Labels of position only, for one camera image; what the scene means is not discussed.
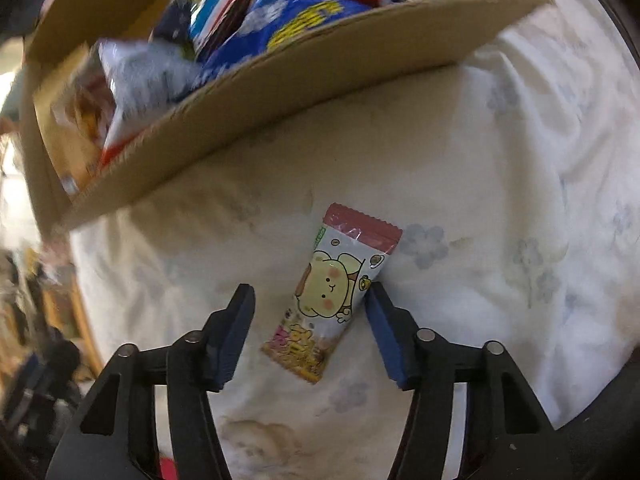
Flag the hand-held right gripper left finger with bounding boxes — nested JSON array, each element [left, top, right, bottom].
[[45, 282, 257, 480]]

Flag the dark grey cloth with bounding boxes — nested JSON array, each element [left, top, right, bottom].
[[555, 350, 640, 480]]

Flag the brown cardboard box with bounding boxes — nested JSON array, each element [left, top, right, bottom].
[[22, 0, 556, 233]]

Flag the pile of snack packets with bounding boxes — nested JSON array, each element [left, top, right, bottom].
[[35, 0, 451, 196]]

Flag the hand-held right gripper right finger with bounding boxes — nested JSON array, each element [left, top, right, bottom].
[[364, 281, 573, 480]]

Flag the cartoon dog snack packet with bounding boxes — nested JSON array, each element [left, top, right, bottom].
[[260, 202, 403, 386]]

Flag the white floral duvet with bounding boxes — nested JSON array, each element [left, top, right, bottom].
[[70, 0, 640, 480]]

